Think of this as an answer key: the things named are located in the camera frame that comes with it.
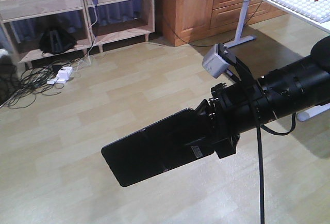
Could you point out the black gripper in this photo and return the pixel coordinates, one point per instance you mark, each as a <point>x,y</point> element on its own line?
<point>235,112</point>

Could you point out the black smartphone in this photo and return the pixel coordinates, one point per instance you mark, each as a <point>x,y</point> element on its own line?
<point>162,146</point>

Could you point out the white desk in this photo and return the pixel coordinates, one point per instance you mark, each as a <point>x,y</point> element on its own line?
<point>313,12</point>

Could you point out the orange wooden cabinet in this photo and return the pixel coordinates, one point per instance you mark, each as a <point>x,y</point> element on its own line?
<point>183,21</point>

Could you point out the white power strip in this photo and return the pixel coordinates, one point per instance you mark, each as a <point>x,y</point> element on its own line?
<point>62,76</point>

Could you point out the black bag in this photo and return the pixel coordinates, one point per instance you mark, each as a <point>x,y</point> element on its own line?
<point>56,40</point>

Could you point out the light wooden shelf unit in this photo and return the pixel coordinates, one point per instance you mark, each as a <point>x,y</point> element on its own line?
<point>93,23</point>

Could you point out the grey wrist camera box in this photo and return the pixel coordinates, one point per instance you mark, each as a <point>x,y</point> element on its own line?
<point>213,63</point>

